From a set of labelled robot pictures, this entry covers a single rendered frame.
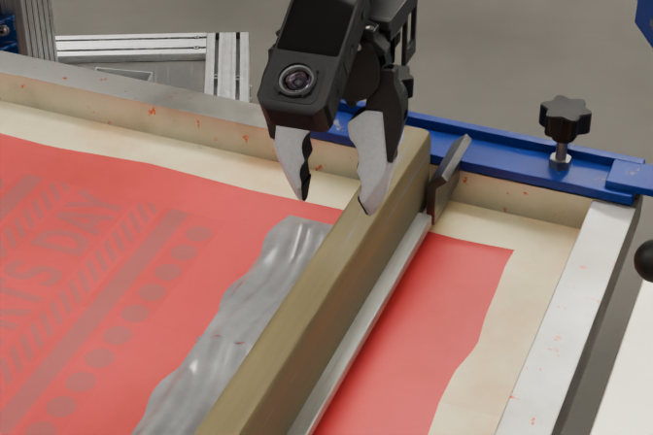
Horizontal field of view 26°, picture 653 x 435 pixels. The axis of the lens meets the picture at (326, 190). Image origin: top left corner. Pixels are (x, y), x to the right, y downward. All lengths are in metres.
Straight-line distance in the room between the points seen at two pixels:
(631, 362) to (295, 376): 0.23
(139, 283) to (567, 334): 0.36
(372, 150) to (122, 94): 0.47
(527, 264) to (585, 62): 2.29
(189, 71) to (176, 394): 1.95
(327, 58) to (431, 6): 2.84
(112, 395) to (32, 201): 0.27
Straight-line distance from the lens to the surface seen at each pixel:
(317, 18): 0.88
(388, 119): 0.94
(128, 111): 1.38
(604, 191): 1.23
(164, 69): 3.00
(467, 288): 1.18
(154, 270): 1.20
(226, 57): 2.99
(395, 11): 0.94
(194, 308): 1.16
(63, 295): 1.19
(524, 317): 1.16
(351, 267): 1.04
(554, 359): 1.07
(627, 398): 0.97
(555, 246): 1.24
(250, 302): 1.15
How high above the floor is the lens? 1.69
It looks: 35 degrees down
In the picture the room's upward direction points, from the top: straight up
